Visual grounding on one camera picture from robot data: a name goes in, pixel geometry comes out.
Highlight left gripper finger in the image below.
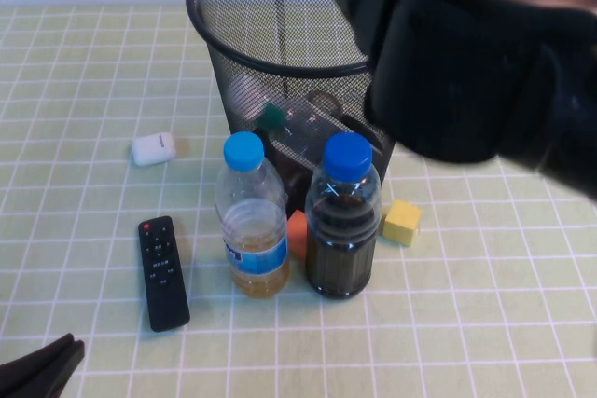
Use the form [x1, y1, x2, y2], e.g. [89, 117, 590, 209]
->
[0, 333, 76, 398]
[8, 340, 86, 398]

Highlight small bottle red-striped label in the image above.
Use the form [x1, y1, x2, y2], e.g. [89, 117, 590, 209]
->
[273, 89, 349, 203]

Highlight white-capped bottle green label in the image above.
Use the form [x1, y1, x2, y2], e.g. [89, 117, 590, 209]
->
[227, 69, 349, 157]

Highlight black mesh wastebasket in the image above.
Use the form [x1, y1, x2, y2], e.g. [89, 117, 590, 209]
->
[185, 0, 397, 213]

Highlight black remote control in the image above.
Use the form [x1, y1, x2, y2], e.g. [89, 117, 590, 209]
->
[138, 215, 191, 333]

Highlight light-blue-capped bottle yellow liquid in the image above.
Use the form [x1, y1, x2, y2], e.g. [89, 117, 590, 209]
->
[215, 130, 290, 300]

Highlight white earbuds case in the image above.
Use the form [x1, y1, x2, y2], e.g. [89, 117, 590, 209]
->
[130, 133, 177, 167]

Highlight orange cube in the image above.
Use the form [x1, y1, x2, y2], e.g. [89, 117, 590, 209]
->
[285, 210, 309, 262]

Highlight yellow cube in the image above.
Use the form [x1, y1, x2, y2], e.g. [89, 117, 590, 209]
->
[382, 199, 423, 248]

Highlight dark-blue-capped bottle dark liquid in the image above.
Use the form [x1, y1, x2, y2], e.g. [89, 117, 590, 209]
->
[305, 131, 383, 300]

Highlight green checked tablecloth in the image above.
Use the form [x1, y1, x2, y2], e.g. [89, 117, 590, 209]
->
[0, 4, 597, 398]

